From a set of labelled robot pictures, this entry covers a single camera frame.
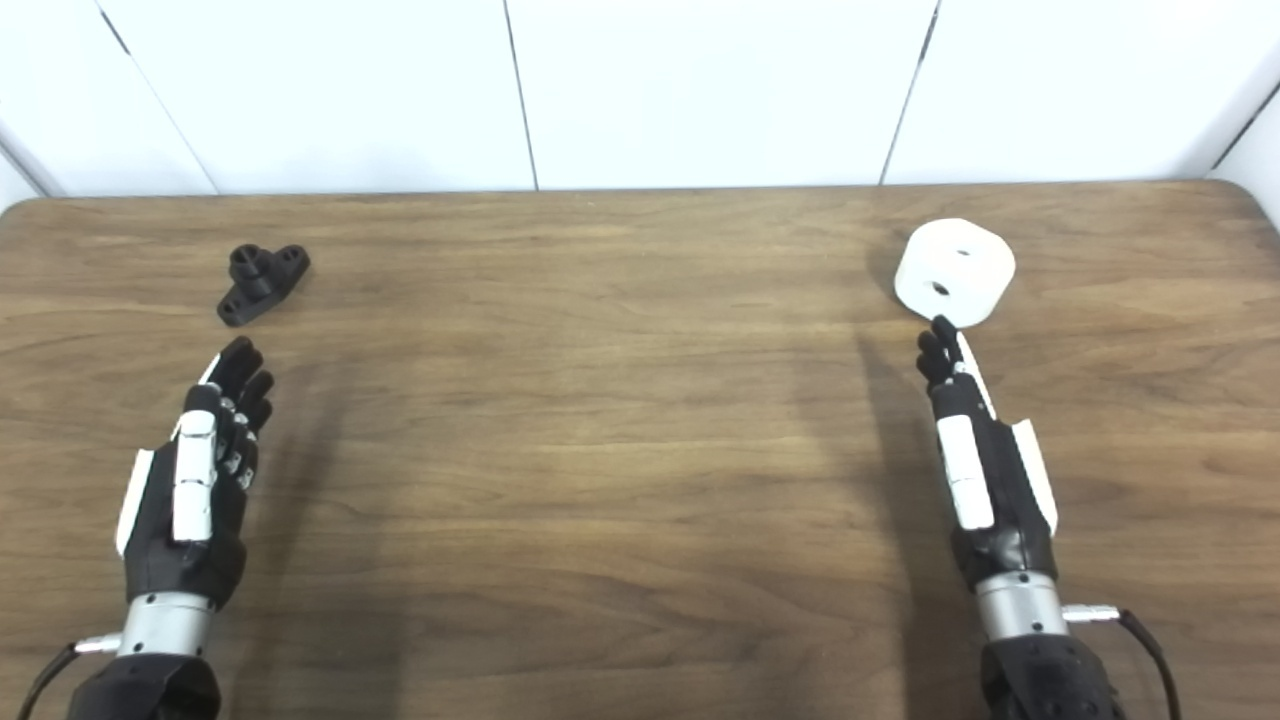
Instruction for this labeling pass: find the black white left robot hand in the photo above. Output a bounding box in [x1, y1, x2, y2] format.
[115, 335, 276, 611]

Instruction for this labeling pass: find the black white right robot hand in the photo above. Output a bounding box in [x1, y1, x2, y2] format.
[916, 315, 1059, 593]

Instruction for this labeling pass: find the round white piece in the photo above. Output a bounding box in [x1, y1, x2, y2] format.
[893, 218, 1017, 331]

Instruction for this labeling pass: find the black flanged holder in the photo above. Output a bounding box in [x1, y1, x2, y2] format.
[216, 243, 312, 328]

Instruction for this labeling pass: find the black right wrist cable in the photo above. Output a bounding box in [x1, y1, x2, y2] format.
[1062, 603, 1183, 720]

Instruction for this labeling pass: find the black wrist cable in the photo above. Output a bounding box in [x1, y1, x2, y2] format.
[15, 632, 123, 720]
[1062, 603, 1183, 720]

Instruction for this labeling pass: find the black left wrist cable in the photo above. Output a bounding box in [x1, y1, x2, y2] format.
[15, 632, 123, 720]

